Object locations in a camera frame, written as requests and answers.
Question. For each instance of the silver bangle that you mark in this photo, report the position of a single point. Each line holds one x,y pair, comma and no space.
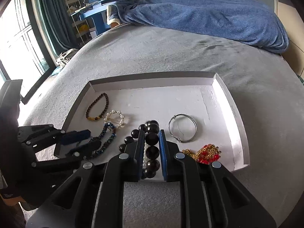
190,139

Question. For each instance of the blue fleece blanket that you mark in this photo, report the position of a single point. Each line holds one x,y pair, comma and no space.
201,16

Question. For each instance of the blue desk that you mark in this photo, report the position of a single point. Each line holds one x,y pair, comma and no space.
99,21

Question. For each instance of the yellow toy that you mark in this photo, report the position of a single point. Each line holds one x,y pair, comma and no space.
83,28

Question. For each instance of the cream wardrobe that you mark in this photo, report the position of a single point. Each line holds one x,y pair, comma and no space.
292,40

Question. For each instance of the glass balcony door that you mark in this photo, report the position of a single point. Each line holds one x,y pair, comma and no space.
19,47

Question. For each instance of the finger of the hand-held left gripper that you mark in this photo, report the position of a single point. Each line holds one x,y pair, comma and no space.
76,135
85,148

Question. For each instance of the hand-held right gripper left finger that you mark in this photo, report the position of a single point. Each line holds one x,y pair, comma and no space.
140,156

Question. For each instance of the white bag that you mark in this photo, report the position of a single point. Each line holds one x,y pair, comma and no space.
66,57

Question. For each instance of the red bead gold ornament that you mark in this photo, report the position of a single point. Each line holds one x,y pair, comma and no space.
209,156

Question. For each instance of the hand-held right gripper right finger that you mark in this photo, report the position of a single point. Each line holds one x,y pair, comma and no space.
163,156

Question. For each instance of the white storage cart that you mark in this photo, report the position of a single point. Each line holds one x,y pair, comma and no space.
78,35

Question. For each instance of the grey cardboard box tray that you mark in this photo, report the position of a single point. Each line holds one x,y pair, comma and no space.
154,99

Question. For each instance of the teal curtain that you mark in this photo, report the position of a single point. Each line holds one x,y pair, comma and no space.
54,16

